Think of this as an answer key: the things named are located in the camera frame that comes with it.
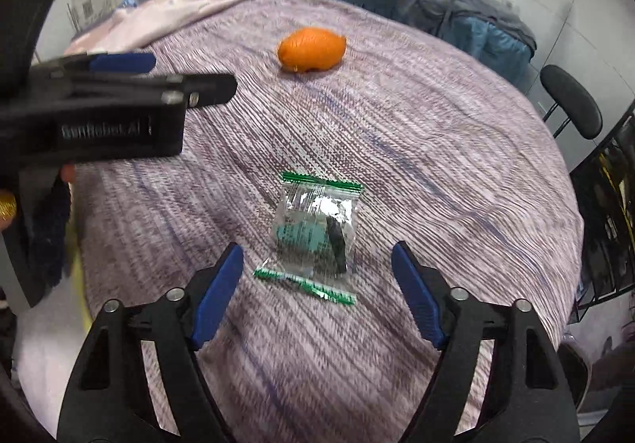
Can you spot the clear sign holder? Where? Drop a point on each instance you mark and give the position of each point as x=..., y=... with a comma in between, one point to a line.
x=92, y=4

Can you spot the yellow cloth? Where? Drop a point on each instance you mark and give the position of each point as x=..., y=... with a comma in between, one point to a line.
x=79, y=274

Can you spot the person's left hand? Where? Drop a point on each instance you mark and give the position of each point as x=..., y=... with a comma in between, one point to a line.
x=67, y=173

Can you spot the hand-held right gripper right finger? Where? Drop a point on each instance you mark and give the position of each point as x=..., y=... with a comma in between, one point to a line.
x=416, y=294

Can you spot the black mesh cart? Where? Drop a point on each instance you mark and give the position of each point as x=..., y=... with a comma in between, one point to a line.
x=607, y=205

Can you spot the orange mandarin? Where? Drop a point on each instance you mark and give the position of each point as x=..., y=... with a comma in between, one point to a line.
x=312, y=48

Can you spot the clear green-edged wrapper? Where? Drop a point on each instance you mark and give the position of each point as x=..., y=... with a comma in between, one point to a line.
x=307, y=229

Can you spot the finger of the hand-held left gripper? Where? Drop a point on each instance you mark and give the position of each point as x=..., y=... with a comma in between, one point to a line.
x=124, y=62
x=208, y=88

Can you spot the pink cloth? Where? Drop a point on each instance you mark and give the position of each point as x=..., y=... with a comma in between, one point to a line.
x=163, y=16

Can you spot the black chair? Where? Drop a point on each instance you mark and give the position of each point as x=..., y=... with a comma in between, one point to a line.
x=573, y=98

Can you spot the grey blue covered pile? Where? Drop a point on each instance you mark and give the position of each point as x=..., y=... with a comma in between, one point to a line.
x=446, y=21

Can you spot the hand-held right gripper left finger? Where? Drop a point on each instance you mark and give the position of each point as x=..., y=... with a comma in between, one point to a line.
x=218, y=299

